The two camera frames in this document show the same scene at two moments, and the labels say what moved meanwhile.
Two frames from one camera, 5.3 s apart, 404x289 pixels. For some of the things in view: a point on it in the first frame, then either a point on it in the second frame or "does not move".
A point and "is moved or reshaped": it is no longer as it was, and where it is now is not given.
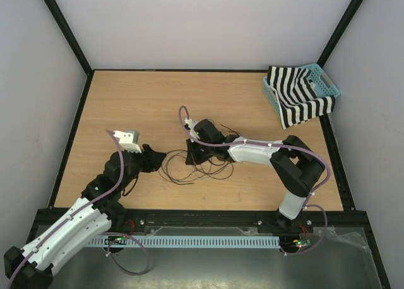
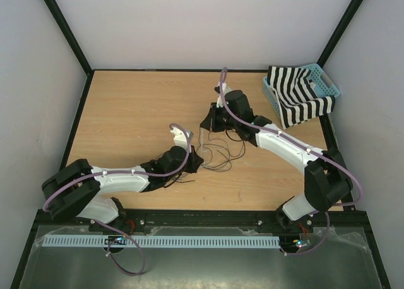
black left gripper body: [144, 164] -> [190, 166]
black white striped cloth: [297, 96] does not move
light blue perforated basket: [322, 84] does not move
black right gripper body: [199, 151] -> [221, 119]
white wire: [204, 178] is moved or reshaped
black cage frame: [55, 215] does not move
